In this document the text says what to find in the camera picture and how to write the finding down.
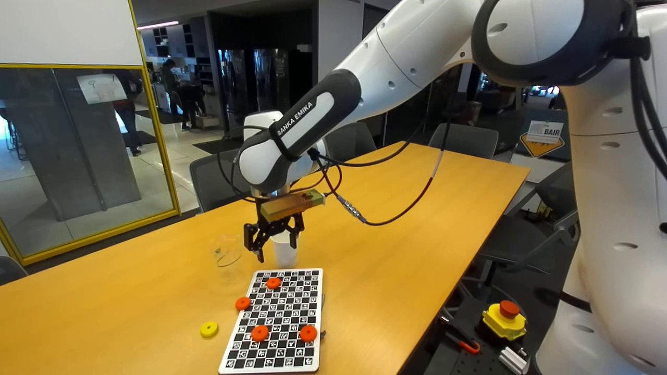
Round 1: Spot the long black robot cable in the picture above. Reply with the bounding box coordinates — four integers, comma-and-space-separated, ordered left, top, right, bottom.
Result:
305, 120, 455, 228
309, 126, 430, 170

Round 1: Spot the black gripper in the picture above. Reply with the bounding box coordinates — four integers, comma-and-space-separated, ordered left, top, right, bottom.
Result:
241, 210, 309, 264

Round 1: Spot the white paper cup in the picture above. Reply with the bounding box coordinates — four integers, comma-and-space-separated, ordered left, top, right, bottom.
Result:
271, 238, 302, 269

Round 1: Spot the black white marker board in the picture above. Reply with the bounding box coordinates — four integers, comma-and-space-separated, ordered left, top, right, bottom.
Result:
217, 267, 328, 375

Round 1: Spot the yellow diamond caution sign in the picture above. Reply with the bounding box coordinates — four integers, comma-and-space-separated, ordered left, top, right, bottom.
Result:
519, 119, 567, 160

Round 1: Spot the person in dark clothes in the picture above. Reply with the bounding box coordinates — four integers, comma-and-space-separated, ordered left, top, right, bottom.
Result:
111, 68, 145, 158

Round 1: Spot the grey office chair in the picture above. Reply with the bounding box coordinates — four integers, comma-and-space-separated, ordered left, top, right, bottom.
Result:
428, 120, 502, 160
187, 148, 279, 213
477, 163, 582, 278
323, 123, 377, 163

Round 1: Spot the clear plastic cup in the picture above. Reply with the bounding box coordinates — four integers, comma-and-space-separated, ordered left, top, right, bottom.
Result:
211, 242, 245, 269

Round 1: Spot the white panel above glass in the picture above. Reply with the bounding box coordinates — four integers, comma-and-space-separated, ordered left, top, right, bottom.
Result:
0, 0, 145, 68

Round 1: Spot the yellow framed glass partition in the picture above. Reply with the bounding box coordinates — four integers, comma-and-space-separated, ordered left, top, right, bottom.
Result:
0, 61, 182, 269

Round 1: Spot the black clamp with orange grip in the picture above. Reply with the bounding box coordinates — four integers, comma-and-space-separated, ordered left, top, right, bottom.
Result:
444, 331, 483, 359

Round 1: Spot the yellow red emergency stop button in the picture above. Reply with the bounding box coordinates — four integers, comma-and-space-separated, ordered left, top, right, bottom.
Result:
482, 298, 529, 343

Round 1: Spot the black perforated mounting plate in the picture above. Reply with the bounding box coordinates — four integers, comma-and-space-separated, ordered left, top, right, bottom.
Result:
408, 272, 559, 375

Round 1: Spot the person in black clothes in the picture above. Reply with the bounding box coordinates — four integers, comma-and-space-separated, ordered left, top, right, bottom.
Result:
155, 58, 189, 131

